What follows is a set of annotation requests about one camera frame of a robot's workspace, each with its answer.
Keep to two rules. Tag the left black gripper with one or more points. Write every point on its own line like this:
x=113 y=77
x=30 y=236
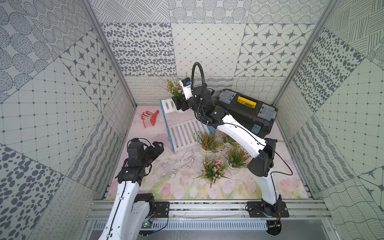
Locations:
x=151 y=153

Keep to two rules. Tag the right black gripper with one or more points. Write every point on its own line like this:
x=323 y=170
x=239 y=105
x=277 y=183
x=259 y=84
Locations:
x=182 y=101

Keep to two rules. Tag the pink flower pot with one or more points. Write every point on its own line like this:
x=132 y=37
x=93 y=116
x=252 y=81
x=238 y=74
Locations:
x=214 y=170
x=173 y=86

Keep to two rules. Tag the red flower pot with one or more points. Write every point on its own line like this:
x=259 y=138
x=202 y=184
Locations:
x=237 y=159
x=207 y=141
x=228 y=141

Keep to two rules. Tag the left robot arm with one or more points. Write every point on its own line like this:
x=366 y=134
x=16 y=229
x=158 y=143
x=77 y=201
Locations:
x=131 y=208

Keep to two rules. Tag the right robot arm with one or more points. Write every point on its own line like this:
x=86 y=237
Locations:
x=262 y=151

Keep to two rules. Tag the blue white slatted rack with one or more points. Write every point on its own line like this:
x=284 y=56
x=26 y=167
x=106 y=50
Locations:
x=182 y=126

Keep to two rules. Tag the floral pink table mat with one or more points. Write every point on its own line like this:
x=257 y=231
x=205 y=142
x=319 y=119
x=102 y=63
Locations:
x=174 y=175

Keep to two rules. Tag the red flower pot back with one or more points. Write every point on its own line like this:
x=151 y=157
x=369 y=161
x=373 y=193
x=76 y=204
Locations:
x=228 y=141

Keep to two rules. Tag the red flower pot front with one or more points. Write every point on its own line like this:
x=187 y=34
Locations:
x=237 y=159

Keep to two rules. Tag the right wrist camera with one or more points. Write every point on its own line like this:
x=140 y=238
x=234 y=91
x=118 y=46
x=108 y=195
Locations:
x=186 y=85

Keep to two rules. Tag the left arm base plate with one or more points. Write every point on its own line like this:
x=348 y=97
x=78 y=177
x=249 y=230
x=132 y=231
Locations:
x=160 y=209

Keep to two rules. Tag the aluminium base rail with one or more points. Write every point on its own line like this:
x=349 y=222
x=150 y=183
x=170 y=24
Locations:
x=235 y=210

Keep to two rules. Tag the black toolbox yellow handle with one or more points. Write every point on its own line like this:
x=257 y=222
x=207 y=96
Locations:
x=255 y=115

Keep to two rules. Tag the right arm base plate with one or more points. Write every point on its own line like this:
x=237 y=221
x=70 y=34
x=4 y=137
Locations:
x=261 y=209

